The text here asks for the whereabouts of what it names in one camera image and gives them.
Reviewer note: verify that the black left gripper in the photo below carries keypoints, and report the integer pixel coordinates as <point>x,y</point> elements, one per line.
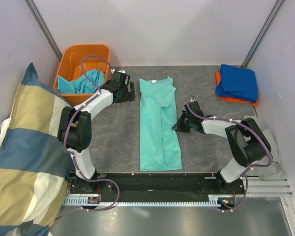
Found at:
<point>129,96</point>

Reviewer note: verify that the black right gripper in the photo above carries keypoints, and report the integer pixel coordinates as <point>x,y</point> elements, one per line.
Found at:
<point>179,126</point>

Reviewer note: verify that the mint green t shirt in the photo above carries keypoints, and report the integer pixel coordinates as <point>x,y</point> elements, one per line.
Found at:
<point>159,144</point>

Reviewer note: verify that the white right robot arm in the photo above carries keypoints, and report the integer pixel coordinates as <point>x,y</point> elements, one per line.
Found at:
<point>248,144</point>

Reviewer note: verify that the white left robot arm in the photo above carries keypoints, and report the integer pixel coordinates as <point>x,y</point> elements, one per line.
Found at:
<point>75,128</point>

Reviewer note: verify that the light blue t shirt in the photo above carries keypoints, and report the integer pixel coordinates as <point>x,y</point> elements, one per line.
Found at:
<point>81,85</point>

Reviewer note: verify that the orange plastic basket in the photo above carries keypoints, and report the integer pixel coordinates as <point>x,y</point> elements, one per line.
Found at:
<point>87,57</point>

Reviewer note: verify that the folded orange t shirt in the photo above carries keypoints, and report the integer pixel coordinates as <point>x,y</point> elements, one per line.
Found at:
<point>229,99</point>

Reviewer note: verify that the folded blue t shirt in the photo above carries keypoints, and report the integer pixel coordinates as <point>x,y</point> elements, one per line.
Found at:
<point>237,83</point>

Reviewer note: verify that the grey cloth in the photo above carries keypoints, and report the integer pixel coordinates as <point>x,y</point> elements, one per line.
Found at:
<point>275,171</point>

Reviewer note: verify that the striped blue beige pillow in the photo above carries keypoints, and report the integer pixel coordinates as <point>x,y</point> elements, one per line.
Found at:
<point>33,164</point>

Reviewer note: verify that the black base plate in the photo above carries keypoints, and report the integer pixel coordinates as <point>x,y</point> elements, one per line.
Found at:
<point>165,187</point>

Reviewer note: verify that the white slotted cable duct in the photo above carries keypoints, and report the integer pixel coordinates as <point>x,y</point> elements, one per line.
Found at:
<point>85,201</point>

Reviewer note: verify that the left aluminium corner post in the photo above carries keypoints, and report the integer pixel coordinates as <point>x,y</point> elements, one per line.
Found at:
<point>44,28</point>

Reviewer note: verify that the aluminium corner post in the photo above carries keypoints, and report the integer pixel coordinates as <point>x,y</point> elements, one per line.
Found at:
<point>44,28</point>
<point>262,32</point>

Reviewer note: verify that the right aluminium corner post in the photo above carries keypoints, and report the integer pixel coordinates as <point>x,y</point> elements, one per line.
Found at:
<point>262,32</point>

